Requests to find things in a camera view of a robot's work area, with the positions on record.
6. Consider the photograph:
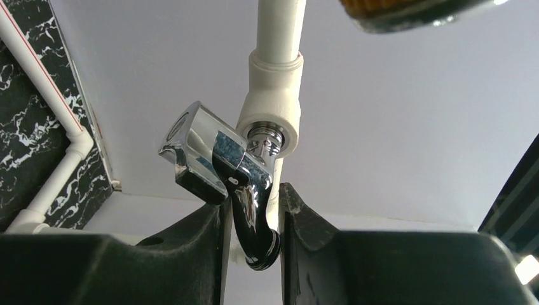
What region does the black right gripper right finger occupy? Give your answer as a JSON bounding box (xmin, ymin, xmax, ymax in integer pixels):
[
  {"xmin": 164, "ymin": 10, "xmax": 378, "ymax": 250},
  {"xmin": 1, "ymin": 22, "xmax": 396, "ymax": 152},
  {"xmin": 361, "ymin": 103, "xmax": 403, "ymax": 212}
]
[{"xmin": 279, "ymin": 182, "xmax": 537, "ymax": 304}]

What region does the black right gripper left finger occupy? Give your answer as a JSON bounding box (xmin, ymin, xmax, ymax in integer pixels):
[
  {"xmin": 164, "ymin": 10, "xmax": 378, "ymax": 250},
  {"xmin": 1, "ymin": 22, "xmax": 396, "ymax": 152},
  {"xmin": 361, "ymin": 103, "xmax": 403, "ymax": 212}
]
[{"xmin": 1, "ymin": 202, "xmax": 231, "ymax": 304}]

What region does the chrome metal faucet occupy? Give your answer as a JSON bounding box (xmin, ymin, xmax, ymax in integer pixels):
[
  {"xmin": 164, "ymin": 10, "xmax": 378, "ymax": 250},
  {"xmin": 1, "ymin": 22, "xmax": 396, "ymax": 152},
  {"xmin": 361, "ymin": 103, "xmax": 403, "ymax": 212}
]
[{"xmin": 158, "ymin": 101, "xmax": 285, "ymax": 271}]

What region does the orange plastic faucet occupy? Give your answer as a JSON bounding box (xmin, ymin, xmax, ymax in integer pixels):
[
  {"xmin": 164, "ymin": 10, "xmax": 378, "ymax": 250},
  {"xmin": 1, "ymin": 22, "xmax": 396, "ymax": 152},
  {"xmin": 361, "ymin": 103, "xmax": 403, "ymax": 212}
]
[{"xmin": 339, "ymin": 0, "xmax": 506, "ymax": 34}]

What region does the white pvc pipe frame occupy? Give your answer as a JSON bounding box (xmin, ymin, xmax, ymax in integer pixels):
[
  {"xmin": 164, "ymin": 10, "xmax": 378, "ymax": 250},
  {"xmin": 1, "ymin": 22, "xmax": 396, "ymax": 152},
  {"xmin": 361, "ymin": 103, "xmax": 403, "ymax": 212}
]
[{"xmin": 1, "ymin": 1, "xmax": 306, "ymax": 234}]

